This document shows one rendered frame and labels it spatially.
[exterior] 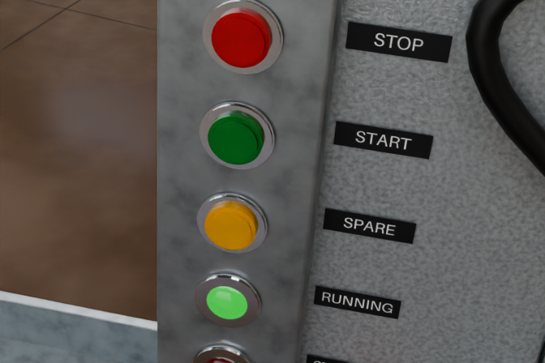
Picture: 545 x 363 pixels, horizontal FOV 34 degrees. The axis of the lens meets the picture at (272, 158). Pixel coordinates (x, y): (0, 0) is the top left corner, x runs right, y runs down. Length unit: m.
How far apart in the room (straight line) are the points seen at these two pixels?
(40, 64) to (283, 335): 3.22
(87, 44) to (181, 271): 3.36
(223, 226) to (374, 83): 0.10
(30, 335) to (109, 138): 2.36
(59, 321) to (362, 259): 0.38
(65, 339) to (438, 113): 0.47
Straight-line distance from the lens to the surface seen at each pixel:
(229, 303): 0.47
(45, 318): 0.80
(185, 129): 0.43
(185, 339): 0.51
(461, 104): 0.42
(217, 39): 0.39
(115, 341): 0.79
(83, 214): 2.79
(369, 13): 0.40
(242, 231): 0.44
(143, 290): 2.51
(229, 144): 0.42
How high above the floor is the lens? 1.64
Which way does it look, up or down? 32 degrees down
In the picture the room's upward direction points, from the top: 5 degrees clockwise
